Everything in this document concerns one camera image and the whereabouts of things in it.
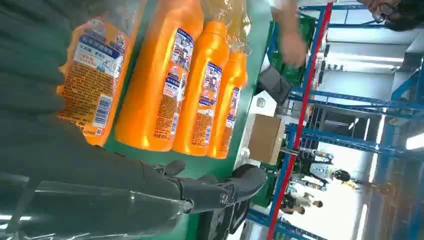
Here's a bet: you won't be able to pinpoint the green table mat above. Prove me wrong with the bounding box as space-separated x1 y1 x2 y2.
102 0 276 240

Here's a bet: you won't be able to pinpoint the person's left hand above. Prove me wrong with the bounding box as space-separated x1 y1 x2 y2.
280 30 309 69

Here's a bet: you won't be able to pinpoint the red rack upright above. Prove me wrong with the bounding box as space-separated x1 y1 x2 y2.
266 1 334 240

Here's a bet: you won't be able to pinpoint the background person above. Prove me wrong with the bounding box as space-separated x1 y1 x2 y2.
280 191 324 216

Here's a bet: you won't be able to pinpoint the dark tablet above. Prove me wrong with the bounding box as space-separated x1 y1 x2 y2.
257 65 294 106

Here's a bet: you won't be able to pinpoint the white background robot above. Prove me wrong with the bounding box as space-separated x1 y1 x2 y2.
309 161 352 184

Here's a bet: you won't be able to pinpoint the blue shelf rack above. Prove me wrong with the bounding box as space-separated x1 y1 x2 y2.
246 0 424 240

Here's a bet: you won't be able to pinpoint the black-rimmed glasses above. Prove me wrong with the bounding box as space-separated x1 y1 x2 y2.
370 2 396 24

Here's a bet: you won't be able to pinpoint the brown cardboard box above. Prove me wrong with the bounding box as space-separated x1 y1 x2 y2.
247 114 286 166

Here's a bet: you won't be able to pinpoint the small white box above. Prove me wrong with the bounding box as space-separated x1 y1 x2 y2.
250 91 278 117

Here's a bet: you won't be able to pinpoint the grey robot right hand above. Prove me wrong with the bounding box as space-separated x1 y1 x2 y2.
0 110 268 240

